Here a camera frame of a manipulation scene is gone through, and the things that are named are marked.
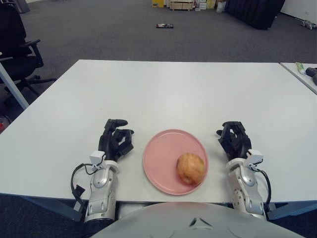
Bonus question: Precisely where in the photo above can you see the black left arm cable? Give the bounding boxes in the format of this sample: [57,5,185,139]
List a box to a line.
[71,162,96,203]

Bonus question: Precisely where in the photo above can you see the grey robot torso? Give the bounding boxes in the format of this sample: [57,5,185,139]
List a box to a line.
[90,201,308,238]

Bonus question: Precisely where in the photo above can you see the blue grey table frame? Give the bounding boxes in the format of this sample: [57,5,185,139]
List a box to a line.
[22,194,317,221]

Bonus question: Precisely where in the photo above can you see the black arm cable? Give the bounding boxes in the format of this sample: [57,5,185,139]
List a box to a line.
[256,169,273,211]
[71,162,96,203]

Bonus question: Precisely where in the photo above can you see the pink round plate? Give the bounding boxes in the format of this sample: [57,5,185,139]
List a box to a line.
[143,128,209,195]

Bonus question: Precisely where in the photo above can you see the red object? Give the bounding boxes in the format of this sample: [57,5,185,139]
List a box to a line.
[0,116,10,132]

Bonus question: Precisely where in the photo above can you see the wooden crate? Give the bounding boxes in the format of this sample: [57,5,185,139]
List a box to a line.
[169,0,196,11]

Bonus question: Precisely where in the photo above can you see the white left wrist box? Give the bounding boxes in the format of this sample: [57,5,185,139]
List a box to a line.
[89,150,106,168]

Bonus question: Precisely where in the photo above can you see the stacked white cardboard boxes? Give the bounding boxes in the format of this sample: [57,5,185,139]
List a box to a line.
[195,0,217,11]

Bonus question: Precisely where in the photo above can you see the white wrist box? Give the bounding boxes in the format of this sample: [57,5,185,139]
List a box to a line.
[89,150,106,168]
[247,149,264,168]

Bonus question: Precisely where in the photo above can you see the green white tube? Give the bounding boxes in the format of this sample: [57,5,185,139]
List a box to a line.
[296,61,308,74]

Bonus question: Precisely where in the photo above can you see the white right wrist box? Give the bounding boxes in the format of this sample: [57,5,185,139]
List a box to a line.
[247,149,264,168]

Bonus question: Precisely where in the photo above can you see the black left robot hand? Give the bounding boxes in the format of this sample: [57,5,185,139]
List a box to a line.
[98,119,135,161]

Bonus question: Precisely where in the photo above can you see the grey toy robot dog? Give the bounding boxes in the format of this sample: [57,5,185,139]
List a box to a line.
[300,19,317,30]

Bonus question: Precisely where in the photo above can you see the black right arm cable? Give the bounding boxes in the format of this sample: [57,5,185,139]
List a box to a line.
[256,169,273,211]

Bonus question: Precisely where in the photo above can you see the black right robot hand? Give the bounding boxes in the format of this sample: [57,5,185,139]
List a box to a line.
[215,120,253,162]

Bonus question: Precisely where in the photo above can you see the white side table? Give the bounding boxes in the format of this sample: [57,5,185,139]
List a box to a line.
[279,62,317,95]

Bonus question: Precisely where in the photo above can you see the black office chair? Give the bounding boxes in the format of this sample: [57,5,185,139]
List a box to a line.
[0,2,57,105]

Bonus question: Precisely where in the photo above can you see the black curtain partition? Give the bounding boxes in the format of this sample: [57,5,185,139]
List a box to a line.
[224,0,287,30]

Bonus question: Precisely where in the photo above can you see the red yellow apple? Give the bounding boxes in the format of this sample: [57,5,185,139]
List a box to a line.
[176,153,206,185]

